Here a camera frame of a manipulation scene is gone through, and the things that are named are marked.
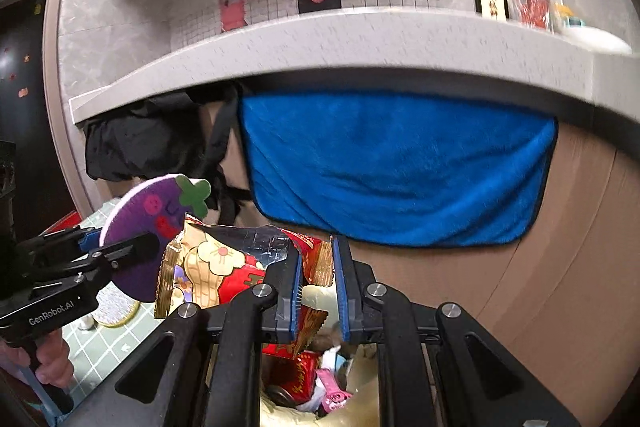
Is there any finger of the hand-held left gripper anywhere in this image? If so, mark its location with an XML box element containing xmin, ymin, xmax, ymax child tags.
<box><xmin>32</xmin><ymin>233</ymin><xmax>161</xmax><ymax>291</ymax></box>
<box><xmin>17</xmin><ymin>227</ymin><xmax>103</xmax><ymax>266</ymax></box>

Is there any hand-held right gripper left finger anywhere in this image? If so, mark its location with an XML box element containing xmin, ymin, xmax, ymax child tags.
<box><xmin>60</xmin><ymin>251</ymin><xmax>305</xmax><ymax>427</ymax></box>

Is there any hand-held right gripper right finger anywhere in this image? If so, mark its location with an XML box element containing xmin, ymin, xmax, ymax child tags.
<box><xmin>331</xmin><ymin>234</ymin><xmax>583</xmax><ymax>427</ymax></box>

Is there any peanut printed snack packet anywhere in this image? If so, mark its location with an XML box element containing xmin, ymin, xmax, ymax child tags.
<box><xmin>154</xmin><ymin>213</ymin><xmax>335</xmax><ymax>360</ymax></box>

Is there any pale yellow plastic bag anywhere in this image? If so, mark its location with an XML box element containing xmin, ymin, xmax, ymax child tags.
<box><xmin>210</xmin><ymin>284</ymin><xmax>386</xmax><ymax>427</ymax></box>

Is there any person's left hand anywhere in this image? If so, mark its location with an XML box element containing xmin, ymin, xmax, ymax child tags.
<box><xmin>0</xmin><ymin>328</ymin><xmax>77</xmax><ymax>389</ymax></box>

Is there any gold rimmed round coaster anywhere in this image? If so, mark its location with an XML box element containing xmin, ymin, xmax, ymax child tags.
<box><xmin>92</xmin><ymin>284</ymin><xmax>141</xmax><ymax>328</ymax></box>

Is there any green checked tablecloth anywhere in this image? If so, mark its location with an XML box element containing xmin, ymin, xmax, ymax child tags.
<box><xmin>30</xmin><ymin>202</ymin><xmax>161</xmax><ymax>427</ymax></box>

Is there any red snack packet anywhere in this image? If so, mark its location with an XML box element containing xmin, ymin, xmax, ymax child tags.
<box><xmin>265</xmin><ymin>342</ymin><xmax>322</xmax><ymax>408</ymax></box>

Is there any pink wrapper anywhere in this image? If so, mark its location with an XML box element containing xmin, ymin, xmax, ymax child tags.
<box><xmin>315</xmin><ymin>367</ymin><xmax>354</xmax><ymax>416</ymax></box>

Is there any black cloth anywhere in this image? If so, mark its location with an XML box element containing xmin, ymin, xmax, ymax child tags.
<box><xmin>84</xmin><ymin>89</ymin><xmax>241</xmax><ymax>182</ymax></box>

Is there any blue towel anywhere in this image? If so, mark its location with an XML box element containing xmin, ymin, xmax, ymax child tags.
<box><xmin>239</xmin><ymin>92</ymin><xmax>560</xmax><ymax>249</ymax></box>

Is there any black refrigerator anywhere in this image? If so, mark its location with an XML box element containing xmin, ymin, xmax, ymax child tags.
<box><xmin>0</xmin><ymin>0</ymin><xmax>81</xmax><ymax>233</ymax></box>

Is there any grey stone counter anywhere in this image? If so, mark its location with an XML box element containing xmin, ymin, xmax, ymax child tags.
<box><xmin>69</xmin><ymin>7</ymin><xmax>640</xmax><ymax>125</ymax></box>

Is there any small yellow capped jar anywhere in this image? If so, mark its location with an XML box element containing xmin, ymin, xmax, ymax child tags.
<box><xmin>552</xmin><ymin>2</ymin><xmax>588</xmax><ymax>32</ymax></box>

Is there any black strap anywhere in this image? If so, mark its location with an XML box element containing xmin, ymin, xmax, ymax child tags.
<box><xmin>202</xmin><ymin>97</ymin><xmax>253</xmax><ymax>228</ymax></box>

